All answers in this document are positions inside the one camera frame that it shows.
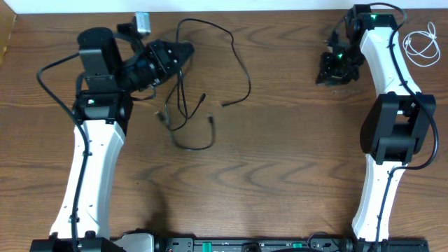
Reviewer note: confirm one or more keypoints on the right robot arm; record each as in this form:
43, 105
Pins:
399, 133

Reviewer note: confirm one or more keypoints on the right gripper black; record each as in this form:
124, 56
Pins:
328, 73

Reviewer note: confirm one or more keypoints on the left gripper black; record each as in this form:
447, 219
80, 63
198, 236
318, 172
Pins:
162, 57

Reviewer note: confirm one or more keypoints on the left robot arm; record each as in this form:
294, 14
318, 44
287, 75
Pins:
116, 64

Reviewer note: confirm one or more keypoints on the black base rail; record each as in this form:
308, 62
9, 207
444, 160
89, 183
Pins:
273, 245

